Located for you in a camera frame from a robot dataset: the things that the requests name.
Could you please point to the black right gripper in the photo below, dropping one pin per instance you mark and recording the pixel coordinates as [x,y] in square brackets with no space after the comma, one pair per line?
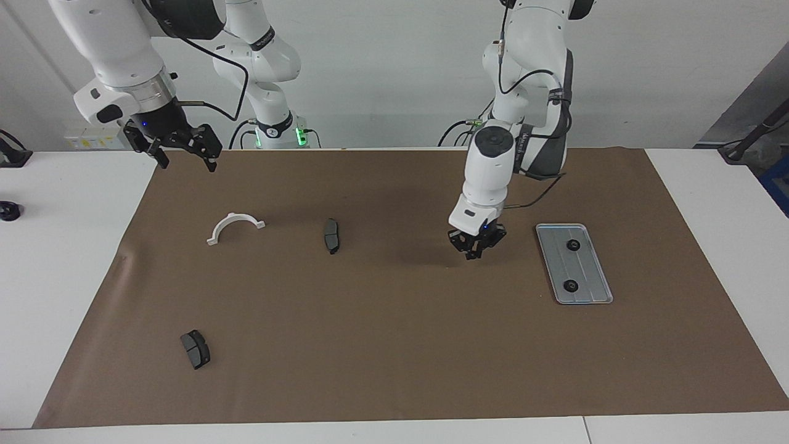
[157,120]

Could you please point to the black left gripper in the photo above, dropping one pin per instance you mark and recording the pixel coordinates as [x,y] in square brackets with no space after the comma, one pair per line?
[484,232]

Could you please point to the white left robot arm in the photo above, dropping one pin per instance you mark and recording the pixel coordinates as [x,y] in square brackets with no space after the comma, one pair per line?
[487,179]

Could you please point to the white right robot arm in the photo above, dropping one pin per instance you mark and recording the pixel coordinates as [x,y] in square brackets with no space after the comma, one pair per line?
[117,43]

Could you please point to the silver metal tray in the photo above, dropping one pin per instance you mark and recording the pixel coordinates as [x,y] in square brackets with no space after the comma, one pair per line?
[585,265]

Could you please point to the white curved plastic clamp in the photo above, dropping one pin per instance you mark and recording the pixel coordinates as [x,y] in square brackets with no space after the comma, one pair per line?
[237,216]

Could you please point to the brown table mat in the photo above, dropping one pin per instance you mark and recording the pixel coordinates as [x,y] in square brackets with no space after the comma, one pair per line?
[394,345]

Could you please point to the dark grey brake pad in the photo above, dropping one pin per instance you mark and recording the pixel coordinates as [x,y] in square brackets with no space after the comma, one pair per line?
[331,237]
[197,350]

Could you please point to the black clamp stand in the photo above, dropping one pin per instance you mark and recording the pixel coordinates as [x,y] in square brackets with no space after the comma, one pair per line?
[15,159]

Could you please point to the black round knob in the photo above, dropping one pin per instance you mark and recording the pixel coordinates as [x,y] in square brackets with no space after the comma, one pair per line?
[8,211]

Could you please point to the black tripod stand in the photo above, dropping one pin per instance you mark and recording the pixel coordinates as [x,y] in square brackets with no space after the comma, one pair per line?
[736,151]

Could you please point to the blue crate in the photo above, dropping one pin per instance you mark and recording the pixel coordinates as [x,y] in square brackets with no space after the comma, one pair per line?
[778,185]

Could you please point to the dark grey partition panel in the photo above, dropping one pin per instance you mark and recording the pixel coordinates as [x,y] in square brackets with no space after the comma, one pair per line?
[752,86]

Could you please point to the white wall socket box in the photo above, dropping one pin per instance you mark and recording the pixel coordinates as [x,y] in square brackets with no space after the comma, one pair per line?
[92,140]

